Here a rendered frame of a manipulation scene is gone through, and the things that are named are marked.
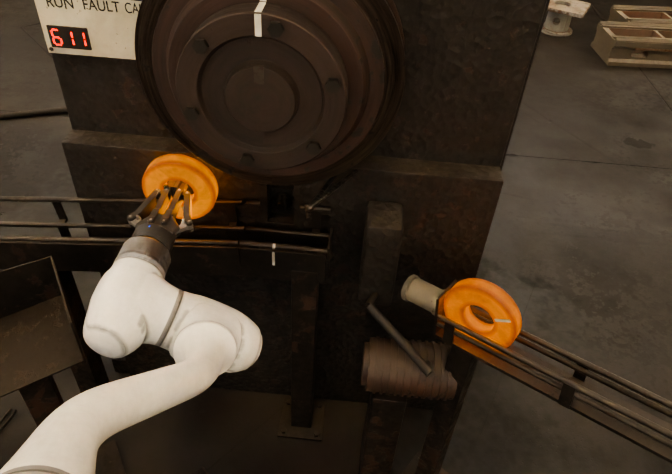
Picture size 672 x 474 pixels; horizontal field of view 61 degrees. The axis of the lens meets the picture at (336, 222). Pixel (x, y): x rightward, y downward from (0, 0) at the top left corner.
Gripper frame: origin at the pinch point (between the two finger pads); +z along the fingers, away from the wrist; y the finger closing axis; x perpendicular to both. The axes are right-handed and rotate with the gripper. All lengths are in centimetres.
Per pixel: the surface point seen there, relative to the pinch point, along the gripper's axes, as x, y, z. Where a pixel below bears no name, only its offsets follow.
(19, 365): -22.7, -25.6, -32.7
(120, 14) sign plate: 30.1, -10.3, 11.8
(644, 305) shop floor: -88, 149, 55
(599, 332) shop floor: -87, 128, 40
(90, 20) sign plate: 28.5, -16.5, 11.7
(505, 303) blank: -6, 67, -20
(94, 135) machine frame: 2.3, -21.6, 10.7
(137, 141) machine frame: 2.4, -11.7, 9.7
